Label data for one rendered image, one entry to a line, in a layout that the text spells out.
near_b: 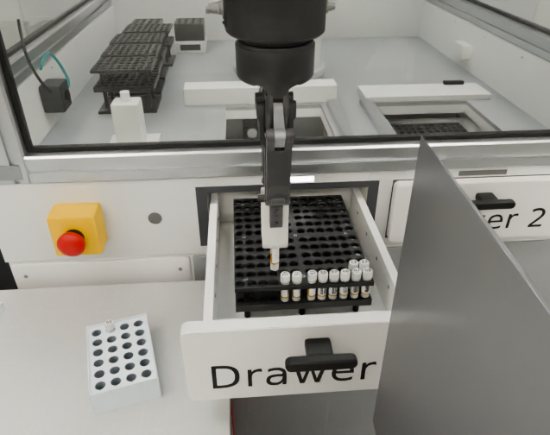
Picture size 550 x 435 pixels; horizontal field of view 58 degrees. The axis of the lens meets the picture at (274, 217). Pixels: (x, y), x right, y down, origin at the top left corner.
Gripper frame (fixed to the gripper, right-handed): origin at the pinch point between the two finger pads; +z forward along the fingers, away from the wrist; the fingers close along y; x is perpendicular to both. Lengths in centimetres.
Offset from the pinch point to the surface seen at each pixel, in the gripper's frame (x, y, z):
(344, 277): 8.8, 0.8, 8.9
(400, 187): 21.3, -18.4, 7.6
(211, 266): -8.2, -4.4, 10.4
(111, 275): -26.5, -19.7, 23.9
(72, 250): -29.0, -12.6, 12.9
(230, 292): -5.8, -5.5, 16.2
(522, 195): 42.0, -18.4, 9.9
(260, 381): -2.4, 11.1, 15.0
